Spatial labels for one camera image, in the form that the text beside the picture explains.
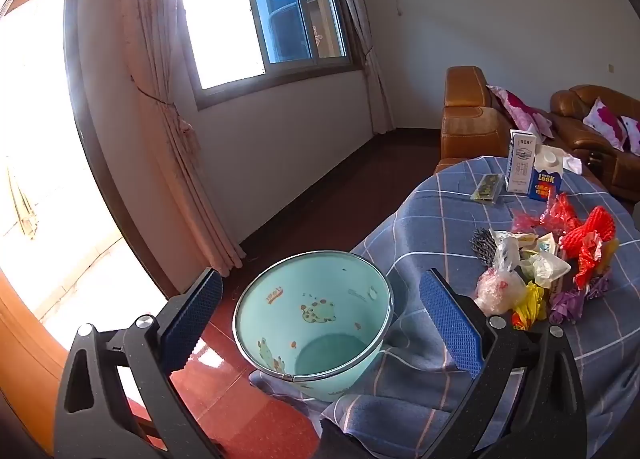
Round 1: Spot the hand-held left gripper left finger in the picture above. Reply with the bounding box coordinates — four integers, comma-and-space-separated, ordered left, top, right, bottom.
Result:
52, 267, 224, 459

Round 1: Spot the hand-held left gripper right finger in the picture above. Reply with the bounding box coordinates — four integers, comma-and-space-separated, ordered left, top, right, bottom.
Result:
419, 268, 588, 459

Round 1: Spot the pink white plastic bag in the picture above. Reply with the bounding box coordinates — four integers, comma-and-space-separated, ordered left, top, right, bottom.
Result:
474, 266, 527, 316

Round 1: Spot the yellow wrapper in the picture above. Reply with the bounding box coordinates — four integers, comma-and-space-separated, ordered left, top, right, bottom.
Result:
511, 281, 547, 331

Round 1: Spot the light blue cartoon bin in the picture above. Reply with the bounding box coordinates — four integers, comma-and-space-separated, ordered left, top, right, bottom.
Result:
232, 251, 396, 402

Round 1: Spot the red plastic bag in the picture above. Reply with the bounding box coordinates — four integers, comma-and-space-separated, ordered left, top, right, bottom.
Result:
542, 192, 583, 232

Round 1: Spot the yellow orange packet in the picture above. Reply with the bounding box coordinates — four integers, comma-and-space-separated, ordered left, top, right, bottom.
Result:
597, 238, 621, 275

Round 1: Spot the white striped plastic bag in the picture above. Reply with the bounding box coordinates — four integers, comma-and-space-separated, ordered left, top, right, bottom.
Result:
492, 234, 523, 272

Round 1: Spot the blue plaid tablecloth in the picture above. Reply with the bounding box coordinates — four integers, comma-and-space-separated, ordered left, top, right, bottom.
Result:
249, 155, 640, 459

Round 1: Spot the clear white plastic bag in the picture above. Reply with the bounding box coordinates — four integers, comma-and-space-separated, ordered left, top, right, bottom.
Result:
520, 253, 572, 290

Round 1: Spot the green packet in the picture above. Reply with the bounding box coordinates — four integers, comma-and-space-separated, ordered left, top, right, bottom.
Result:
470, 173, 505, 203

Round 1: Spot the blue milk carton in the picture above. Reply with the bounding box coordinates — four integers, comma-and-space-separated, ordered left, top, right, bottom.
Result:
527, 146, 566, 202

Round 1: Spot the tall white blue box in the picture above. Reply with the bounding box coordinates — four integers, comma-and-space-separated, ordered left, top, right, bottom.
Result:
505, 128, 538, 195

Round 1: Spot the long beige curtain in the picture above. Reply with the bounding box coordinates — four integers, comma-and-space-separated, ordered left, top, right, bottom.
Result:
117, 0, 247, 275

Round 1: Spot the orange leather armchair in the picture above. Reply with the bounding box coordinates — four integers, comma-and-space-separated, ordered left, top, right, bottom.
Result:
434, 66, 516, 175

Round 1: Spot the pink white armchair pillow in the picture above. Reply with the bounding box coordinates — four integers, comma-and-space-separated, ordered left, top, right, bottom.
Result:
486, 84, 555, 142

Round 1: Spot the brown leather sofa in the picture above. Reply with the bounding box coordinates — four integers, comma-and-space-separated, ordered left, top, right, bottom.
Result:
550, 84, 640, 202

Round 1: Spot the pink white sofa pillow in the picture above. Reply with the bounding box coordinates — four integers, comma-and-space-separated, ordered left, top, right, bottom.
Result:
582, 98, 628, 151
620, 115, 640, 156

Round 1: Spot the sliding window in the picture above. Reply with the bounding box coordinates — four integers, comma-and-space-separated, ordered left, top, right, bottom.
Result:
177, 0, 363, 112

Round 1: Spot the dark brown door frame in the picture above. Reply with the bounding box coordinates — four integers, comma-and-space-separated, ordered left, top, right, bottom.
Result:
62, 0, 173, 302

